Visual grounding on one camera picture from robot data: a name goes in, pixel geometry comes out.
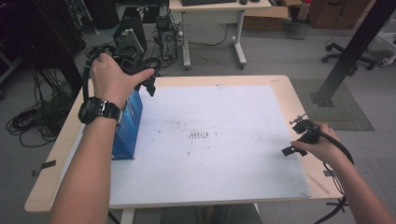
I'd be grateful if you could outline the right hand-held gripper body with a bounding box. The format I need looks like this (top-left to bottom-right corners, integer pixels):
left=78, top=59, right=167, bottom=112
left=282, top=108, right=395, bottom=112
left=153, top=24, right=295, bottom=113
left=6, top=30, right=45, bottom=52
left=289, top=113, right=321, bottom=146

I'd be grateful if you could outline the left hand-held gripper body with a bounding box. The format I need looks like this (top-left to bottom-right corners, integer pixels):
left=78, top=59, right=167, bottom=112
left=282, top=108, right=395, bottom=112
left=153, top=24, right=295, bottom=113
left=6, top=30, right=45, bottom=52
left=113, top=27, right=157, bottom=87

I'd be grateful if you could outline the blue cardboard box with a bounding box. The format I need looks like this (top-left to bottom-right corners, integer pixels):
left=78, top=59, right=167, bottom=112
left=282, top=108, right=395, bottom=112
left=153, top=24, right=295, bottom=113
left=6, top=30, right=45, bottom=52
left=110, top=90, right=144, bottom=161

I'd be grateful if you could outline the person's left hand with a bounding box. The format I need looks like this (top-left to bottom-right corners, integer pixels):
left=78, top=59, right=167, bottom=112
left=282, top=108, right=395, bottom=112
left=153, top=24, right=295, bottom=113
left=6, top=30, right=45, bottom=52
left=90, top=51, right=156, bottom=109

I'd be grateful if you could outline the person's right hand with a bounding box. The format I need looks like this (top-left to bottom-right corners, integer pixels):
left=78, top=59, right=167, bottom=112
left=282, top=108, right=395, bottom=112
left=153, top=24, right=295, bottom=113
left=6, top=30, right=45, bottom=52
left=290, top=121, right=347, bottom=168

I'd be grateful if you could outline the black computer tower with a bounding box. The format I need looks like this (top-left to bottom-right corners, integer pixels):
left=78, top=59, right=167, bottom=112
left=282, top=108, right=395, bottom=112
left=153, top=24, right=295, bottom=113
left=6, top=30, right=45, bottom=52
left=112, top=15, right=149, bottom=68

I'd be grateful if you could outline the open grey computer case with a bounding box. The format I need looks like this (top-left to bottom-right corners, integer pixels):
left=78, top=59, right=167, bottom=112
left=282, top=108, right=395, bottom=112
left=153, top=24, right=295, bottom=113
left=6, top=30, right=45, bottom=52
left=155, top=15, right=179, bottom=62

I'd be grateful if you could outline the grey floor mat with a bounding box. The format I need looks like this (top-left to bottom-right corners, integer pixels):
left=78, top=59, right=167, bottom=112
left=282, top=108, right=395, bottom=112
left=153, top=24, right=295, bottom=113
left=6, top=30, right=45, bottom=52
left=290, top=78, right=375, bottom=132

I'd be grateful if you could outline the black wrist watch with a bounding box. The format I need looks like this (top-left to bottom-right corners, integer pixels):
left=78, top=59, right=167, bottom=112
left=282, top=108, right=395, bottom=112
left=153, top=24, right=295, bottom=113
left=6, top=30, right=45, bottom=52
left=78, top=96, right=123, bottom=126

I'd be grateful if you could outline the white table mat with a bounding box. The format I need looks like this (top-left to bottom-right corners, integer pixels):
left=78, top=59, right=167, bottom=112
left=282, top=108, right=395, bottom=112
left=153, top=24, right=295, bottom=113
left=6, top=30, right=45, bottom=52
left=59, top=84, right=312, bottom=209

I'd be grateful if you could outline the black office chair base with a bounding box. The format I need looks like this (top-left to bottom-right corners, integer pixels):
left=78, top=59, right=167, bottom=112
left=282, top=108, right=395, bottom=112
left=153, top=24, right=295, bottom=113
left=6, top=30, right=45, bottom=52
left=321, top=42, right=378, bottom=77

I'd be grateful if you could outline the black metal stand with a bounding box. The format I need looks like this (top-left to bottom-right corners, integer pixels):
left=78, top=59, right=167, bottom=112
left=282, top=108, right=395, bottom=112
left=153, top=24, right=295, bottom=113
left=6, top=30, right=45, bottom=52
left=309, top=0, right=396, bottom=108

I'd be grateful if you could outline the white desk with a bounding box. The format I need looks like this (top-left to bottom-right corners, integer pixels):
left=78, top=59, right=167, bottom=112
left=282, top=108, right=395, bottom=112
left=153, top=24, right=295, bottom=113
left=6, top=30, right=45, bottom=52
left=169, top=0, right=273, bottom=71

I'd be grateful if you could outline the black keyboard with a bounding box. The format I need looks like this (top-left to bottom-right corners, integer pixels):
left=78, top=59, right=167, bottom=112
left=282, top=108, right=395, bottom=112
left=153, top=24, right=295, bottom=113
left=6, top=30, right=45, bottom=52
left=180, top=0, right=238, bottom=7

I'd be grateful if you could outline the brown cardboard box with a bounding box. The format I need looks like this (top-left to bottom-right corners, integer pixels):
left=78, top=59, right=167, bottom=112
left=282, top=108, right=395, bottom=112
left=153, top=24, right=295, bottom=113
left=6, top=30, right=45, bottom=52
left=242, top=5, right=290, bottom=32

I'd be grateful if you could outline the brown cabinet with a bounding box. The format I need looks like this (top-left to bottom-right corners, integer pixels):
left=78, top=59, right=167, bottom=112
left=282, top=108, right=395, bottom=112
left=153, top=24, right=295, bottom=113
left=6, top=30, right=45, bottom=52
left=307, top=0, right=372, bottom=31

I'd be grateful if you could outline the bundle of black cables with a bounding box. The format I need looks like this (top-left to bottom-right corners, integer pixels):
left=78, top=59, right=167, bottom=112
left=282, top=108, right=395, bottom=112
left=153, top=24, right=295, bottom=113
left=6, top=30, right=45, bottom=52
left=6, top=66, right=78, bottom=148

